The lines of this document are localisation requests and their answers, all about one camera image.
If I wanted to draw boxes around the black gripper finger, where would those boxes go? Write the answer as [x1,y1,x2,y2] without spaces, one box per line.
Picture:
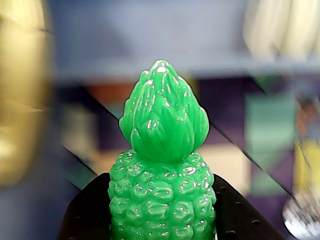
[213,174,288,240]
[58,171,113,240]

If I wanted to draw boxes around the green toy pineapple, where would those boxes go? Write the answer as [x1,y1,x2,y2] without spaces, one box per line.
[107,59,218,240]

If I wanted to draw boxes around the blue toy kitchen cabinet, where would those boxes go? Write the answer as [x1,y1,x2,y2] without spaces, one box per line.
[47,0,320,81]

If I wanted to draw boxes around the shiny metal cup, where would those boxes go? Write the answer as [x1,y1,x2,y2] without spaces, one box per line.
[281,193,320,239]

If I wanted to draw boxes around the yellow toy fruit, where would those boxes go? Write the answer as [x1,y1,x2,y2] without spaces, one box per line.
[0,0,55,187]

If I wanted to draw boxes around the cream toy bananas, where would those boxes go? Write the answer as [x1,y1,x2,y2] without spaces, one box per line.
[242,0,320,63]

